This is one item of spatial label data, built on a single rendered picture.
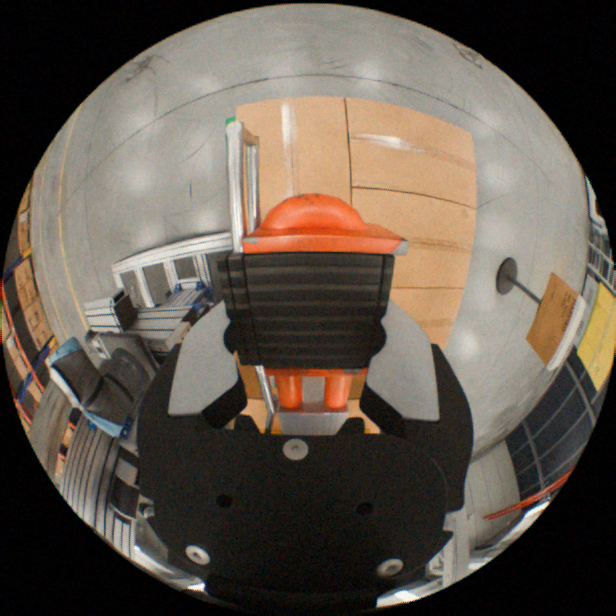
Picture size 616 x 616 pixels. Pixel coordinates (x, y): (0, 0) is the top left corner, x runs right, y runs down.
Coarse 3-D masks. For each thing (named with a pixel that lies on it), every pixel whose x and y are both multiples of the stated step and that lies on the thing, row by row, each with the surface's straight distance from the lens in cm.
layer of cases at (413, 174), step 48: (288, 144) 80; (336, 144) 80; (384, 144) 85; (432, 144) 95; (288, 192) 77; (336, 192) 77; (384, 192) 81; (432, 192) 91; (432, 240) 92; (432, 288) 101; (432, 336) 118
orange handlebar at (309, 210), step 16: (272, 208) 11; (288, 208) 10; (304, 208) 10; (320, 208) 10; (336, 208) 10; (352, 208) 11; (272, 224) 10; (288, 224) 10; (304, 224) 10; (320, 224) 10; (336, 224) 10; (352, 224) 10; (288, 384) 16; (336, 384) 16; (288, 400) 18; (336, 400) 18
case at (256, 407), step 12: (240, 372) 50; (252, 372) 49; (252, 384) 47; (360, 384) 46; (252, 396) 45; (348, 396) 43; (360, 396) 44; (252, 408) 47; (264, 408) 46; (276, 408) 45; (348, 408) 45; (264, 420) 51; (276, 420) 50; (372, 432) 59
